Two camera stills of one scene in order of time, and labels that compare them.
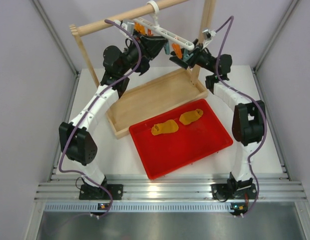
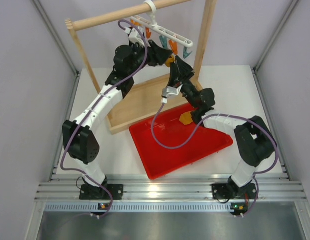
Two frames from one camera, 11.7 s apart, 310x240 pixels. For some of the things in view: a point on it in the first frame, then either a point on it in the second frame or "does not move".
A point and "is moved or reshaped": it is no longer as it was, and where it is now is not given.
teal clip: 167,49 is moved or reshaped
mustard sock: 187,117 does not move
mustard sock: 169,126 → 171,59
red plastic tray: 179,137 does not move
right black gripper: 180,62 → 184,70
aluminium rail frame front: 271,187 does not move
